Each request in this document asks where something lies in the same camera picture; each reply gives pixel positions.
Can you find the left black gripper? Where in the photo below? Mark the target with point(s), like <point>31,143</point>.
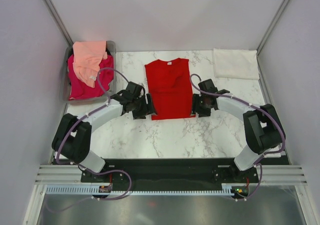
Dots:
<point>147,110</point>

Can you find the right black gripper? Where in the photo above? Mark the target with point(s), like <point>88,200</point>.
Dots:
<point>195,108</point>

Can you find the red t shirt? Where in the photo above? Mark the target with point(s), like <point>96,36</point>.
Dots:
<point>170,88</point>

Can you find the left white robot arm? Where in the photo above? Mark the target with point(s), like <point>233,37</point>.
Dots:
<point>73,136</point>

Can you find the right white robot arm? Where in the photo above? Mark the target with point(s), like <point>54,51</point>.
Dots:
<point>263,130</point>

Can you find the folded white t shirt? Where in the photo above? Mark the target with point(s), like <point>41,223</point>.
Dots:
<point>235,64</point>

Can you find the peach t shirt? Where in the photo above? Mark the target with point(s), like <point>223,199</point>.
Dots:
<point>87,58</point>

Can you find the grey plastic bin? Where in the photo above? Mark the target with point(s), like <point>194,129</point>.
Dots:
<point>72,90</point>

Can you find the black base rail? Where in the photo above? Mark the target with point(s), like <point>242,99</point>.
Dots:
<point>172,173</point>

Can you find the white slotted cable duct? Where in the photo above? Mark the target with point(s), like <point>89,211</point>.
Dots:
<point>101,189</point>

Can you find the left aluminium frame post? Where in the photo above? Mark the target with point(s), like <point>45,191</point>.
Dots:
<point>58,21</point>

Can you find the aluminium frame post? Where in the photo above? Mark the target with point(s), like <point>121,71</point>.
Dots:
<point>58,21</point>
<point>276,18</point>

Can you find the right aluminium frame post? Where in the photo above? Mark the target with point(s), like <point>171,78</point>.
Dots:
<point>276,18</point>

